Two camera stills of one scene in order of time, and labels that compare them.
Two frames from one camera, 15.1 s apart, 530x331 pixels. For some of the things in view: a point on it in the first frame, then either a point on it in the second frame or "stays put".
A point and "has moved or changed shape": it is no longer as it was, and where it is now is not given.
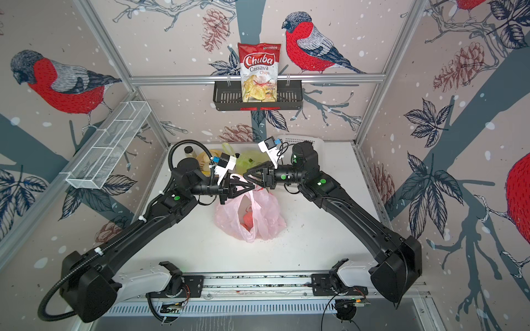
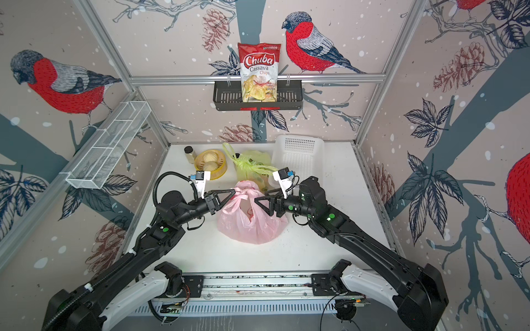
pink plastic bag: [252, 216] stays put
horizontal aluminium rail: [279, 77] stays put
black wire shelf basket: [228, 96] stays put
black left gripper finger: [235, 182] -> [232, 193]
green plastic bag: [246, 159] stays put
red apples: [248, 218] has moved or changed shape
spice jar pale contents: [189, 152] stays put
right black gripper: [268, 178] -> [280, 200]
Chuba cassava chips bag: [259, 67] stays put
